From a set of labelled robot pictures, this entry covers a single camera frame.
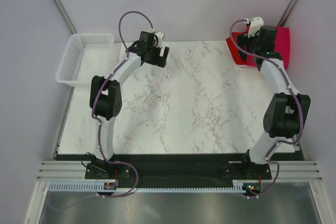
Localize crimson red t shirt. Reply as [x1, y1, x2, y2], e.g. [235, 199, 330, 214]
[245, 26, 292, 70]

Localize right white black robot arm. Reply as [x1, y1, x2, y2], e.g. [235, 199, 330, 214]
[235, 24, 311, 179]

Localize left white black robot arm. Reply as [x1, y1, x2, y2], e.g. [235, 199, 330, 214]
[85, 31, 170, 179]

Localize white plastic laundry basket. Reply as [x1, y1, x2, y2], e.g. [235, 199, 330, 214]
[55, 33, 115, 88]

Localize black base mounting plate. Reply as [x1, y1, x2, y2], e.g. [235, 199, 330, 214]
[84, 153, 272, 189]

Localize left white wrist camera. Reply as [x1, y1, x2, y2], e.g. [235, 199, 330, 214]
[151, 28, 165, 49]

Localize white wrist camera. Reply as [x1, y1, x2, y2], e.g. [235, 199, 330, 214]
[245, 17, 264, 38]
[151, 28, 165, 49]

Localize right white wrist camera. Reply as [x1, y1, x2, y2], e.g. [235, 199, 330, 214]
[245, 17, 264, 38]

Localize aluminium front frame rail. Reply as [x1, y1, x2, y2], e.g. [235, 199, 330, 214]
[37, 161, 322, 183]

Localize left aluminium corner post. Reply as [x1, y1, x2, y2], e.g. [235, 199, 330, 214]
[52, 0, 77, 34]

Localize white slotted cable duct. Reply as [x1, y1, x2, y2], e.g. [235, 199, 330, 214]
[48, 181, 261, 193]

